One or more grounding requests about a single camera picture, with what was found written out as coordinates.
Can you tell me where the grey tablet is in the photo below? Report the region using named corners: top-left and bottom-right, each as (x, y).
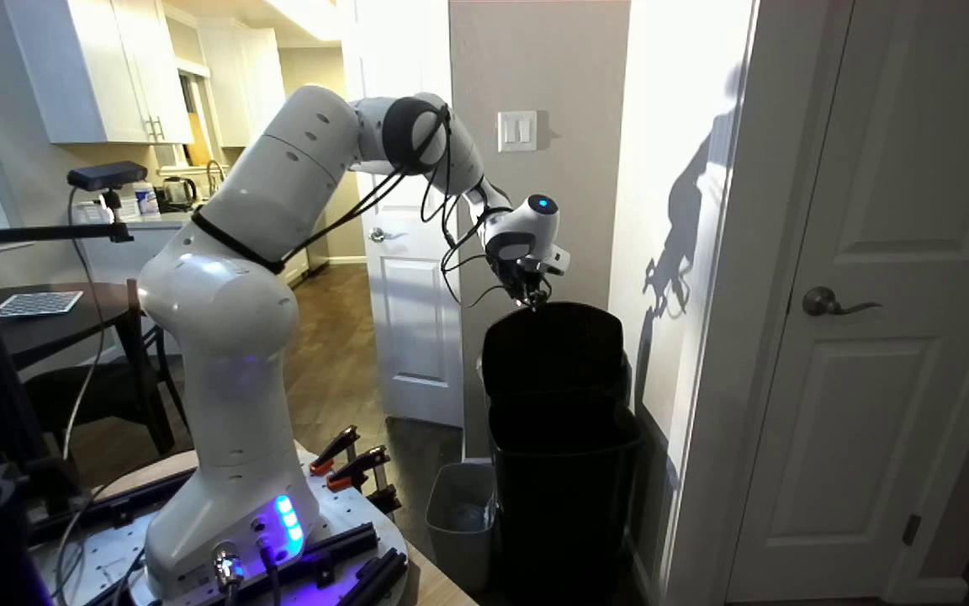
top-left (0, 284), bottom-right (88, 323)

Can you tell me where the white hanging cable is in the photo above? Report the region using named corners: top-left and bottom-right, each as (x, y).
top-left (58, 183), bottom-right (108, 464)

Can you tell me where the white upper kitchen cabinet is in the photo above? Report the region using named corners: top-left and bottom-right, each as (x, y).
top-left (0, 0), bottom-right (195, 146)

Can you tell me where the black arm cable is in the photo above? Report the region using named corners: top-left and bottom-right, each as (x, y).
top-left (188, 96), bottom-right (511, 314)

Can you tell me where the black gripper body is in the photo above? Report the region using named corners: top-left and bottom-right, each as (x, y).
top-left (504, 253), bottom-right (562, 297)

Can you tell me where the black aluminium rail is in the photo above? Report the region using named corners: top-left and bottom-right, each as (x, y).
top-left (264, 519), bottom-right (413, 606)

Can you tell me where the red black clamp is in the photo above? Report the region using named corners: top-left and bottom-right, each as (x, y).
top-left (307, 420), bottom-right (364, 476)
top-left (325, 444), bottom-right (395, 494)

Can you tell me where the metal lever door handle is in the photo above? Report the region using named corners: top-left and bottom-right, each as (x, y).
top-left (797, 281), bottom-right (885, 323)

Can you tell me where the black kettle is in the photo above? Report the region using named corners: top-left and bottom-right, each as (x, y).
top-left (151, 170), bottom-right (202, 214)

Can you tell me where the white wall light switch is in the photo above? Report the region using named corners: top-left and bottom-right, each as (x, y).
top-left (491, 107), bottom-right (543, 153)

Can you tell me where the white interior door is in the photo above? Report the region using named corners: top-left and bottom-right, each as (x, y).
top-left (349, 0), bottom-right (473, 431)

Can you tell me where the dark wooden side table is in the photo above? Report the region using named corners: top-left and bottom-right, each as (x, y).
top-left (0, 276), bottom-right (179, 457)

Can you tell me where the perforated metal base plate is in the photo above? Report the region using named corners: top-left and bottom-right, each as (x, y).
top-left (24, 448), bottom-right (423, 606)

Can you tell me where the white panel door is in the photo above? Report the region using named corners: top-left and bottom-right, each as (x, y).
top-left (725, 0), bottom-right (969, 606)

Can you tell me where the black trash bin body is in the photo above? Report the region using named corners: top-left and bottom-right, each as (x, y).
top-left (488, 431), bottom-right (645, 606)

